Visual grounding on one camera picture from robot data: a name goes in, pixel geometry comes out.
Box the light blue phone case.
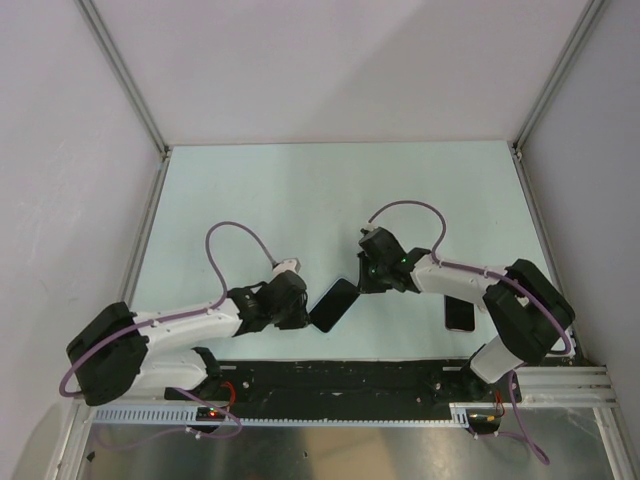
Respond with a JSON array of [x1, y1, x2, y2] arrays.
[[308, 278, 361, 335]]

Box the black phone pink edge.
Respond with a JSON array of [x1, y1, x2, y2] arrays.
[[444, 296, 475, 333]]

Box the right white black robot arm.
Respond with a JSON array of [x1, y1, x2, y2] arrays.
[[358, 226, 575, 401]]

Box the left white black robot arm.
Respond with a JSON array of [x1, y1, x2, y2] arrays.
[[66, 270, 310, 406]]

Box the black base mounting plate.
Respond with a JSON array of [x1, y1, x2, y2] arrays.
[[190, 360, 521, 403]]

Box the left controller board with LEDs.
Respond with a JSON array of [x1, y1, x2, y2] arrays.
[[196, 407, 226, 422]]

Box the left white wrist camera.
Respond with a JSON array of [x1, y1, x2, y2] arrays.
[[272, 258, 301, 276]]

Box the left aluminium side rail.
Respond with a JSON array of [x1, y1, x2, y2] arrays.
[[112, 148, 173, 305]]

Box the aluminium side rail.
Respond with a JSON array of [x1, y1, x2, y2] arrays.
[[512, 149, 596, 364], [112, 148, 173, 305]]

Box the white slotted cable duct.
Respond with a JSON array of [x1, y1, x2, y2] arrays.
[[93, 404, 469, 428]]

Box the right aluminium side rail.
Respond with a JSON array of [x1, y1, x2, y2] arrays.
[[512, 149, 596, 364]]

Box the right controller board with wires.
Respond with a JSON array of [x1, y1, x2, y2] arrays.
[[467, 409, 505, 437]]

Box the right aluminium corner post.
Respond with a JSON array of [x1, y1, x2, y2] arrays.
[[512, 0, 610, 156]]

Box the aluminium corner post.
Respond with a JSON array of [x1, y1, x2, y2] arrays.
[[512, 0, 610, 156], [74, 0, 170, 159]]

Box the left aluminium corner post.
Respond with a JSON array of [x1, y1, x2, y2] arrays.
[[74, 0, 170, 159]]

